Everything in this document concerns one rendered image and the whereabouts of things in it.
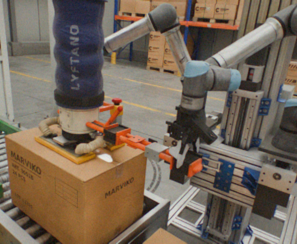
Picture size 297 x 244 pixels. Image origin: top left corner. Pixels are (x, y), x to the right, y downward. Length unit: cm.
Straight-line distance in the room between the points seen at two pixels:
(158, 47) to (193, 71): 841
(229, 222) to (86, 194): 98
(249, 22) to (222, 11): 692
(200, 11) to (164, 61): 182
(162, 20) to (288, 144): 83
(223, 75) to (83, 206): 73
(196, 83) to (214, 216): 112
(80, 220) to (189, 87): 71
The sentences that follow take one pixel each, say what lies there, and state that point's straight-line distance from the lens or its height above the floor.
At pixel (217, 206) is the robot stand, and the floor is 53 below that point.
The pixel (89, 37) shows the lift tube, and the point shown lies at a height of 146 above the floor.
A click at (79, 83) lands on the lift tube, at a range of 122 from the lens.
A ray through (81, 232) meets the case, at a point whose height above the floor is 70.
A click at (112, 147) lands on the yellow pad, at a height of 97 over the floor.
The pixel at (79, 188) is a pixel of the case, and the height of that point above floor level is 90.
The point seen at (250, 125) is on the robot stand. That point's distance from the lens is 153.
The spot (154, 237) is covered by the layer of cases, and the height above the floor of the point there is 54.
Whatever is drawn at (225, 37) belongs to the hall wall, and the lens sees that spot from 976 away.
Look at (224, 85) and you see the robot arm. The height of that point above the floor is 137.
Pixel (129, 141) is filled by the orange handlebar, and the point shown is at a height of 109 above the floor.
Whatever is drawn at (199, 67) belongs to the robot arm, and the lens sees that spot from 89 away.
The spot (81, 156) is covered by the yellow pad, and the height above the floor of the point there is 97.
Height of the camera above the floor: 154
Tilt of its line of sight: 21 degrees down
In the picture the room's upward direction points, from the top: 5 degrees clockwise
